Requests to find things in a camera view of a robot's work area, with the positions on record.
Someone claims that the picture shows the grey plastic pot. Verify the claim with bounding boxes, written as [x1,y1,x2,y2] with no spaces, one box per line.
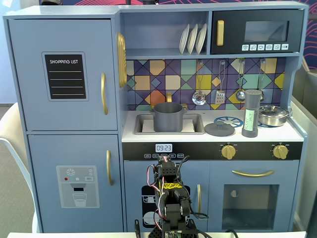
[149,102,188,132]

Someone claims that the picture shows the metal slotted spatula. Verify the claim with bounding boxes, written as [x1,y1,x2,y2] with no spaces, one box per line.
[214,60,226,105]

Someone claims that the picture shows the gold dishwasher handle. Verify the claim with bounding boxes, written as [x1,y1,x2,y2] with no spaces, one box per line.
[197,183,202,215]

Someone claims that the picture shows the large blue fridge door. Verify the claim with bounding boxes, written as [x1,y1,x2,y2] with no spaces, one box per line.
[7,19,118,131]

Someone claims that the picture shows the white toy plate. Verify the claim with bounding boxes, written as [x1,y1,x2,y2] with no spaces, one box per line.
[179,23,190,55]
[187,23,199,55]
[195,23,208,55]

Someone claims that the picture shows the grey water dispenser sticker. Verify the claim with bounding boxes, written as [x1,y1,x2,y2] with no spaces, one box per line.
[56,165,100,209]

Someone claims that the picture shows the blue dishwasher door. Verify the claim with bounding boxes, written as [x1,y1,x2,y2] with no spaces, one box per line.
[123,160,210,233]

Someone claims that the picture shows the grey pot lid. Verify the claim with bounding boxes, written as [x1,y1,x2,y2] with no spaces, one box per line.
[204,121,235,137]

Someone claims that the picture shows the blue oven door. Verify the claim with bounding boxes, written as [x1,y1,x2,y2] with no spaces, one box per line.
[209,160,300,231]

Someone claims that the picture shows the gold stove knob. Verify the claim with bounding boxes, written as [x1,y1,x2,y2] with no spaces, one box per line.
[272,144,289,160]
[220,144,237,160]

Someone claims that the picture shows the gold oven handle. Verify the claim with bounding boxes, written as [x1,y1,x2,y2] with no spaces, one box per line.
[232,169,275,178]

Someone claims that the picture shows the metal serving spoon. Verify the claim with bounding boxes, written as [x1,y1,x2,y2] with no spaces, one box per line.
[257,59,266,102]

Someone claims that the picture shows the long gold fridge handle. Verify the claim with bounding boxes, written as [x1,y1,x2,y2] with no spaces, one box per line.
[101,72,109,116]

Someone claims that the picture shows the grey toy sink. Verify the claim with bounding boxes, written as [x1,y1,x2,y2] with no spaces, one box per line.
[133,113,206,136]

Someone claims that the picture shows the blue toy kitchen unit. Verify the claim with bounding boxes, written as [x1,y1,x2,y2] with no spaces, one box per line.
[2,1,310,234]

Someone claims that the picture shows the metal ladle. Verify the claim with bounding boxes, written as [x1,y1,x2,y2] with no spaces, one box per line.
[235,59,246,102]

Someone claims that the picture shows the colourful tile backsplash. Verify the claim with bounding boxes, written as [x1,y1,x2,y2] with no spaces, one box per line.
[126,58,286,112]

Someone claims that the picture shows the gold microwave handle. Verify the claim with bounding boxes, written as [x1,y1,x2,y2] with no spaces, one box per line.
[216,20,225,47]

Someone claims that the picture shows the short gold freezer handle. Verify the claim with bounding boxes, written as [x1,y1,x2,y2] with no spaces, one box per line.
[106,149,114,186]

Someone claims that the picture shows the robot controller board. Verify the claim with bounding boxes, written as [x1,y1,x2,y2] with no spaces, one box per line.
[162,230,184,238]

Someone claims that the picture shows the black dishwasher sticker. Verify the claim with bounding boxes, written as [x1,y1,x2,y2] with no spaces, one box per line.
[141,185,191,229]

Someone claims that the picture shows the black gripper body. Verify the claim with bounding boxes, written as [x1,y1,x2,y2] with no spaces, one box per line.
[158,155,175,166]

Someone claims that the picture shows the black shopping list board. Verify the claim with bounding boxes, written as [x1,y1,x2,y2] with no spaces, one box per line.
[41,52,89,102]

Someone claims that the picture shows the gold toy wall phone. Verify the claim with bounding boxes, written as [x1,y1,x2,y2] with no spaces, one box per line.
[116,32,127,88]

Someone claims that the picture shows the black microwave door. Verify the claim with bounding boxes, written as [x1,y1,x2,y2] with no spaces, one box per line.
[210,9,305,55]

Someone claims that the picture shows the metal skimmer spoon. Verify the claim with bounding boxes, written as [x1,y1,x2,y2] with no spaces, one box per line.
[192,61,207,106]

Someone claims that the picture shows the red white servo wire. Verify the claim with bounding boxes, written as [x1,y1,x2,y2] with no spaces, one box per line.
[147,165,167,224]

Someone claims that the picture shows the black power cable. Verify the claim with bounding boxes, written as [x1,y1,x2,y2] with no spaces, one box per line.
[198,229,238,238]

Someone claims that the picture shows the white chair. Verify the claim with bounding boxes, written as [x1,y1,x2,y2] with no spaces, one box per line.
[0,103,38,234]

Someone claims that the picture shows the blue freezer door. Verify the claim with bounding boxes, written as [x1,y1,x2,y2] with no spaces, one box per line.
[27,134,124,233]

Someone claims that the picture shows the black table clamp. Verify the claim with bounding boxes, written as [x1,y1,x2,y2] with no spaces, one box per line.
[134,219,142,238]

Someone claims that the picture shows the grey salt shaker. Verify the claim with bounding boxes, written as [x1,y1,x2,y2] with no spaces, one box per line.
[241,89,262,138]

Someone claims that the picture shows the gold toy faucet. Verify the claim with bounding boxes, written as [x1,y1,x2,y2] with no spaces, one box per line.
[150,92,188,110]

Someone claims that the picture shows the beige side cabinet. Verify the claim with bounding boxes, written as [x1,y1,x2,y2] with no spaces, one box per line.
[292,69,317,234]

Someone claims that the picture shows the steel pot with lid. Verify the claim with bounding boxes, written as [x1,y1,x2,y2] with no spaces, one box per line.
[257,105,292,127]

